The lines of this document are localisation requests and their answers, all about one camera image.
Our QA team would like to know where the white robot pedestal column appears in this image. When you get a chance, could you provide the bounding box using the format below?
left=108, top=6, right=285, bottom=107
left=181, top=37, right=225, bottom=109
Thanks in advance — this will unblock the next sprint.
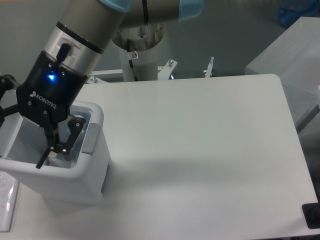
left=111, top=23, right=165, bottom=82

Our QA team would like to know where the blue bag in background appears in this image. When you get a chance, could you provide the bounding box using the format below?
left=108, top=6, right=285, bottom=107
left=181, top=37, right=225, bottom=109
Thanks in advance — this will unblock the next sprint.
left=277, top=0, right=320, bottom=28

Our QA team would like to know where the white metal base frame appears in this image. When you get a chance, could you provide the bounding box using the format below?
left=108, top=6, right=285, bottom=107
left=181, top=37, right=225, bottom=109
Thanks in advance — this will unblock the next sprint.
left=86, top=56, right=215, bottom=84

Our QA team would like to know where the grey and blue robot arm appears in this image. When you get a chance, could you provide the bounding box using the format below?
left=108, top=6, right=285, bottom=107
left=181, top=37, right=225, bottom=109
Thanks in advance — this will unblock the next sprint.
left=0, top=0, right=204, bottom=169

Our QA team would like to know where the white trash can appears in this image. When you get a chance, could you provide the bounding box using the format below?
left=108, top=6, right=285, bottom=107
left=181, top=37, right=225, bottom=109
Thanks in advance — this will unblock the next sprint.
left=0, top=100, right=111, bottom=205

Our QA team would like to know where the white trash can lid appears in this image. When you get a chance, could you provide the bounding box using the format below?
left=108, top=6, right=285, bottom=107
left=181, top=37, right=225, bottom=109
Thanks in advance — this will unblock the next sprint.
left=0, top=89, right=25, bottom=160

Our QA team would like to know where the paper sheet in plastic sleeve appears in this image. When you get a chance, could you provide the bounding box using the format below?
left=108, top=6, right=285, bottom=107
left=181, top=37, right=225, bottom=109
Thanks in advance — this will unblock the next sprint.
left=0, top=171, right=19, bottom=233

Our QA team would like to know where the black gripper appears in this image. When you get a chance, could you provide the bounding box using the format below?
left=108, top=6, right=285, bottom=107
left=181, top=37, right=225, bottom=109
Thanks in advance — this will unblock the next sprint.
left=0, top=49, right=88, bottom=170

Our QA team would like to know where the black clamp at table edge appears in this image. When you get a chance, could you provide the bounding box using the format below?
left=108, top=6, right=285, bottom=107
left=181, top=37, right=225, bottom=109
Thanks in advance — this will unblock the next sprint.
left=302, top=202, right=320, bottom=229

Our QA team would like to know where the white plastic wrapper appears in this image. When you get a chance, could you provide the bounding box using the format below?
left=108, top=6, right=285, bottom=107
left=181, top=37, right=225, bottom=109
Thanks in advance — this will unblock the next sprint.
left=48, top=151, right=77, bottom=169

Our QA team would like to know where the black pedestal cable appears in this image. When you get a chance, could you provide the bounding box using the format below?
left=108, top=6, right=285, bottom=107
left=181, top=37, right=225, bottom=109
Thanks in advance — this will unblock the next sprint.
left=126, top=38, right=139, bottom=82

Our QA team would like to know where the crushed clear plastic bottle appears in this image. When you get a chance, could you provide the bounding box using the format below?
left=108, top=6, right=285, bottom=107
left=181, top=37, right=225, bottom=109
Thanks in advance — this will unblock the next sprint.
left=66, top=114, right=87, bottom=162

